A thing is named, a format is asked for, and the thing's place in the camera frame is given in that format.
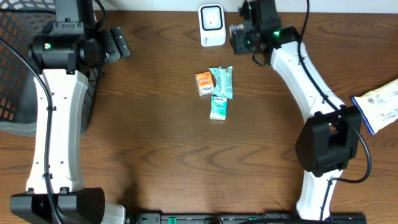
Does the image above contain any teal snack packet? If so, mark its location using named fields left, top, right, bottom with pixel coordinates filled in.
left=209, top=66, right=233, bottom=99

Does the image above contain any small orange carton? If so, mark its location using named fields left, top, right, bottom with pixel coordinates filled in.
left=195, top=72, right=215, bottom=96

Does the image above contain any light blue tissue pack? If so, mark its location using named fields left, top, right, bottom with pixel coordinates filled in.
left=210, top=96, right=228, bottom=121

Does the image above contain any large yellow snack bag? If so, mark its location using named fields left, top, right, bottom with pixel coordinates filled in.
left=351, top=79, right=398, bottom=136

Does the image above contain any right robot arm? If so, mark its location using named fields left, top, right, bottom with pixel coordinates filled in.
left=229, top=1, right=361, bottom=221

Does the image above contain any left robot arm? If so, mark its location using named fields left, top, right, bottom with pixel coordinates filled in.
left=10, top=1, right=134, bottom=224

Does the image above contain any grey plastic mesh basket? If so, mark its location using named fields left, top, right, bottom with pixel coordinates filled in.
left=0, top=0, right=102, bottom=138

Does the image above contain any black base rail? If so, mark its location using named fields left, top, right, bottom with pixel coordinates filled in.
left=125, top=212, right=368, bottom=224

